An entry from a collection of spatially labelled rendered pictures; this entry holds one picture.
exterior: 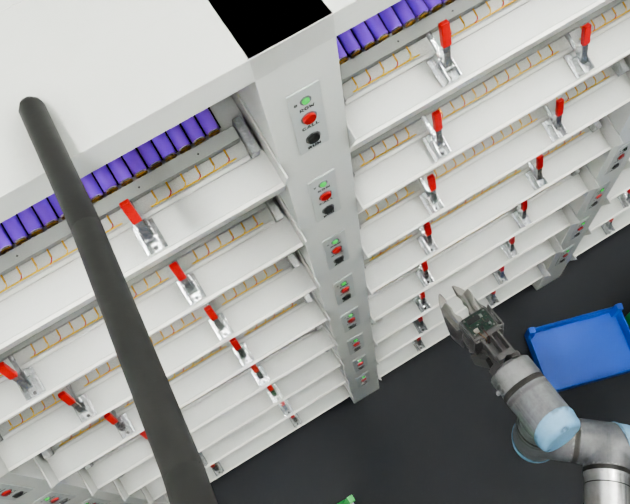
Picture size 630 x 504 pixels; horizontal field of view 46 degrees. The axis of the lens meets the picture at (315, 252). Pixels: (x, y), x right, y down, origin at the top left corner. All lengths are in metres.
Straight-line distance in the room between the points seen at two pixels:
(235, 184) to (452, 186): 0.53
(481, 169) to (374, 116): 0.45
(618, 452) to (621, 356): 0.95
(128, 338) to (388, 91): 0.57
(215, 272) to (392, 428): 1.35
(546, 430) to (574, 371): 1.02
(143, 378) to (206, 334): 0.81
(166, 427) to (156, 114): 0.35
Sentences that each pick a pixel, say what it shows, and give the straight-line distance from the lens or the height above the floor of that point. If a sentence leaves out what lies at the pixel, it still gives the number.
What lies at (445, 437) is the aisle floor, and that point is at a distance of 2.36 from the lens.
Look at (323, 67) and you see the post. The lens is 0.79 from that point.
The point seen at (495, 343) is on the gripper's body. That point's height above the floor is 0.91.
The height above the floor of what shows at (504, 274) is 0.37.
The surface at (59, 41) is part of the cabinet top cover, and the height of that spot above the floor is 1.77.
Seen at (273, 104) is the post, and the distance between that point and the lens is 0.79.
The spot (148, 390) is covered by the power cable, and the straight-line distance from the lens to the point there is 0.48.
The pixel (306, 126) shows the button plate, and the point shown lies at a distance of 0.85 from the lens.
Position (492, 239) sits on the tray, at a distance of 1.75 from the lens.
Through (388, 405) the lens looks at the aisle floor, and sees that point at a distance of 2.38.
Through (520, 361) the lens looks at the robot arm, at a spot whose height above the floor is 0.92.
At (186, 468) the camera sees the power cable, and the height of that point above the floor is 1.92.
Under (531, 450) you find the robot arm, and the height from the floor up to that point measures 0.81.
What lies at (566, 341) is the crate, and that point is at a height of 0.00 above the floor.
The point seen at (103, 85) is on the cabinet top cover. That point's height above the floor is 1.77.
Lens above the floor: 2.34
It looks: 67 degrees down
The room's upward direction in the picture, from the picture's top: 16 degrees counter-clockwise
